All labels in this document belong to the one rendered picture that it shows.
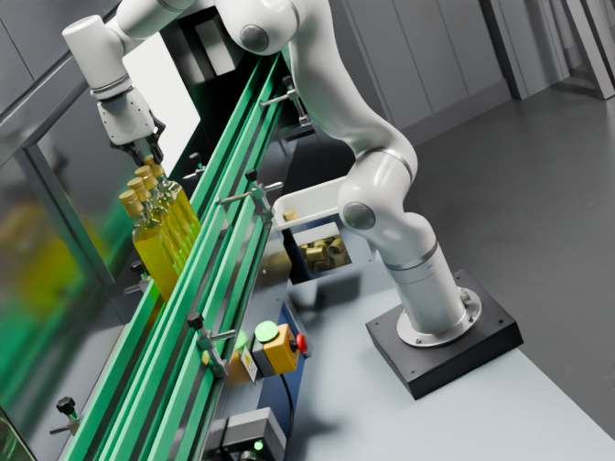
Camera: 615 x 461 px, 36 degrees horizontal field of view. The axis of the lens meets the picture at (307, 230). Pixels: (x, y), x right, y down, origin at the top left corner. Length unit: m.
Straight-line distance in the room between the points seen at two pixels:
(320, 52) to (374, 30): 3.15
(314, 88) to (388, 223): 0.29
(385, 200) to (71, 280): 0.65
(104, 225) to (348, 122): 0.61
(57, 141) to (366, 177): 0.65
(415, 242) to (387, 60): 3.12
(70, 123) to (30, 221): 0.29
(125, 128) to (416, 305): 0.71
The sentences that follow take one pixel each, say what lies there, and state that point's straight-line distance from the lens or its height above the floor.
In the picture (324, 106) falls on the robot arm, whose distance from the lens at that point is 1.75.
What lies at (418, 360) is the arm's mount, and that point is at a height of 0.80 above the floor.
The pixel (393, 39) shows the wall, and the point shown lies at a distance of 4.94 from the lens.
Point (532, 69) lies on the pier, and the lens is 5.18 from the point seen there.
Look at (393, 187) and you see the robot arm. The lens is 1.79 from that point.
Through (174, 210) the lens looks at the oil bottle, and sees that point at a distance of 2.03.
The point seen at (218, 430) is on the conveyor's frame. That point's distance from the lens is 1.65.
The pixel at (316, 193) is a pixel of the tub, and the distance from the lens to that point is 2.40.
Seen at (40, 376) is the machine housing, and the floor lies 1.17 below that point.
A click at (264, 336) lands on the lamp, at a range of 1.85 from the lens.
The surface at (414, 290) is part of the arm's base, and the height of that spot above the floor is 0.94.
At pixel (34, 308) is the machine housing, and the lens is 1.81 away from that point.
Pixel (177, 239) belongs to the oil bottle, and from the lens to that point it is 2.00.
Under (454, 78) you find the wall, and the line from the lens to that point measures 5.10.
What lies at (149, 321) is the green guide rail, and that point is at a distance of 1.94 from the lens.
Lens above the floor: 1.91
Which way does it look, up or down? 24 degrees down
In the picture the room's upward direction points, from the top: 24 degrees counter-clockwise
